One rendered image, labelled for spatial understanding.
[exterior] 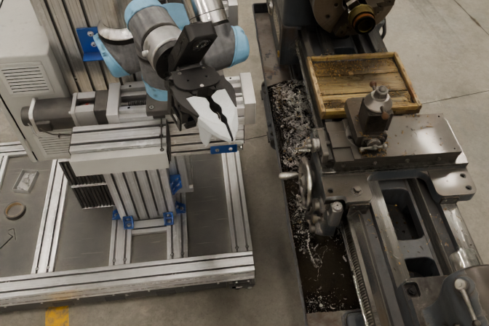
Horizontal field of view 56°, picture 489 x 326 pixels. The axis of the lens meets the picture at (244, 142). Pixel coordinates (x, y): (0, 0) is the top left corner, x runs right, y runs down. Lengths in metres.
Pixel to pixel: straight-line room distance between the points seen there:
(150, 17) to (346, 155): 0.81
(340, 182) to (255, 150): 1.27
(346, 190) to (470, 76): 2.14
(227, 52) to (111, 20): 0.31
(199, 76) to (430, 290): 0.85
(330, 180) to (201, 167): 1.02
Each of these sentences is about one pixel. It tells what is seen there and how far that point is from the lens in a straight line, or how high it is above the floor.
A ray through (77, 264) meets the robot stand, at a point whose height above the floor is 0.21.
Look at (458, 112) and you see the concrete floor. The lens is 3.13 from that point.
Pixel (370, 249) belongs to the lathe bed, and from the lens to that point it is 1.38.
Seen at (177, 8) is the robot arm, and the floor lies 1.39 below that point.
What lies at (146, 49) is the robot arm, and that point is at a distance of 0.79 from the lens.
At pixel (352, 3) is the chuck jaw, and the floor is 1.13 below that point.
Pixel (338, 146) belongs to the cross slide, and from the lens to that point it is 1.43.
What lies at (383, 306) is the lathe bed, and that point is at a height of 0.86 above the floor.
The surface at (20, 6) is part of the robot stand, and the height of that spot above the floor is 1.23.
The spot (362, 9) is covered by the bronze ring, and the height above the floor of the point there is 1.12.
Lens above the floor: 2.05
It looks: 50 degrees down
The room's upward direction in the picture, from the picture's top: straight up
